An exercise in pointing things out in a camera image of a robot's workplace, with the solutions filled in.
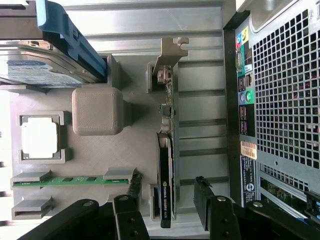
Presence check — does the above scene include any green RAM stick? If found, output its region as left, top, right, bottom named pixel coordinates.
left=12, top=175, right=132, bottom=188

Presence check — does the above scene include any grey printed parts rack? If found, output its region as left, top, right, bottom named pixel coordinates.
left=8, top=53, right=181, bottom=240

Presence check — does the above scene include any black open PC case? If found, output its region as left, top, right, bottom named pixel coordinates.
left=222, top=0, right=320, bottom=226

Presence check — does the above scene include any silver CPU chip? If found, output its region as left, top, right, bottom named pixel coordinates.
left=21, top=116, right=60, bottom=160

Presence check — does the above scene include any hard disk in blue caddy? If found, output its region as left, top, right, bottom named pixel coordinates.
left=0, top=0, right=107, bottom=88

